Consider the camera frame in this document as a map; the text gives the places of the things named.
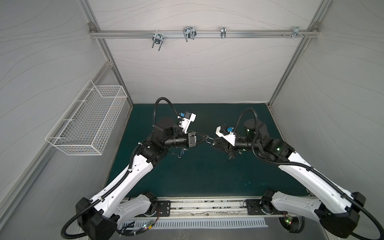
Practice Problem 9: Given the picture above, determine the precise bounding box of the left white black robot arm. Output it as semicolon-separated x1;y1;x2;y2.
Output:
61;113;200;240

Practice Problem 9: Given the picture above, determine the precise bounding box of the metal u-bolt hook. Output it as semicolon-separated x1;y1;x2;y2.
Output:
152;33;164;51
183;26;197;42

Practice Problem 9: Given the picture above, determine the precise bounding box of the small metal bracket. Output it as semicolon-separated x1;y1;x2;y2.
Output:
221;27;227;39

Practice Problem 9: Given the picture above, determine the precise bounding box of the white wire basket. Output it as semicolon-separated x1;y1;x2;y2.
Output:
45;80;128;156

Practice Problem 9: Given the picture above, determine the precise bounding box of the aluminium cross rail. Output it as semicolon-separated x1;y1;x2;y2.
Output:
90;28;321;39

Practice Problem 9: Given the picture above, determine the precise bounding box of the metal U-bolt hook left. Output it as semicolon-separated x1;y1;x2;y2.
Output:
152;33;164;51

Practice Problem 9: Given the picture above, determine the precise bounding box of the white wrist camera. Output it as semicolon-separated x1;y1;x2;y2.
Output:
179;112;196;134
216;125;237;147

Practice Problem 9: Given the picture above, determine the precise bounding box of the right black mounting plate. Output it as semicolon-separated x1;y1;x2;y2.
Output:
245;199;274;215

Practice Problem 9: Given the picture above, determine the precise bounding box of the metal U-bolt hook middle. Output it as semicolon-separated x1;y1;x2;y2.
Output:
183;26;197;42

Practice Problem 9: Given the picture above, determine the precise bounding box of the white slotted cable duct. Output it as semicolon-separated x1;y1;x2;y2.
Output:
118;218;269;231

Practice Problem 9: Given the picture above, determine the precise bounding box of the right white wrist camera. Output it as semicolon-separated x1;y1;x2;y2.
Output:
216;125;237;147

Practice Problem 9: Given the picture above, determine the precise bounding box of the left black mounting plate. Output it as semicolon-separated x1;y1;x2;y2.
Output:
137;201;171;217

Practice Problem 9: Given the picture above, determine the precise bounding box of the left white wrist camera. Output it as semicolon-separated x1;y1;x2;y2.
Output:
179;112;196;134

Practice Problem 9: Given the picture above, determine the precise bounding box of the dark padlock with keys top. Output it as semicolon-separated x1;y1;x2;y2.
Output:
207;137;214;145

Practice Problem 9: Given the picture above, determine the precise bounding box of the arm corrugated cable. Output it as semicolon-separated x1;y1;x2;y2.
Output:
60;96;180;240
233;107;384;240

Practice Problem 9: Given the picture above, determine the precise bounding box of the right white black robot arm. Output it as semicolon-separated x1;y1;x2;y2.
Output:
213;119;366;238

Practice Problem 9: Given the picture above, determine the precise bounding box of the green table mat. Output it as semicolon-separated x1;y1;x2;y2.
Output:
108;102;307;197

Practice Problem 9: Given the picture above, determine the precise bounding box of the blue padlock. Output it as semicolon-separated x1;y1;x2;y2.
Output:
178;148;188;159

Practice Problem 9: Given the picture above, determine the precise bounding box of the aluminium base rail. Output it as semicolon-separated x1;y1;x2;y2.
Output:
119;196;316;221

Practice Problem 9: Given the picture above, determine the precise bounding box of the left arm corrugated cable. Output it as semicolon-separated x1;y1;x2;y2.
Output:
60;96;180;240

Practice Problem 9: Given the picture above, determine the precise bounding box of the metal corner bracket right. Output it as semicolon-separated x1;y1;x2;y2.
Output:
282;27;307;40

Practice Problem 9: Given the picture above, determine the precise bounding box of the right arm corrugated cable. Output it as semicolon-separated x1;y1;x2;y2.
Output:
233;107;384;240

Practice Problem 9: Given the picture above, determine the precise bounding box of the black mounting plate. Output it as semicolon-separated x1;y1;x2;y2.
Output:
137;201;171;217
245;199;274;215

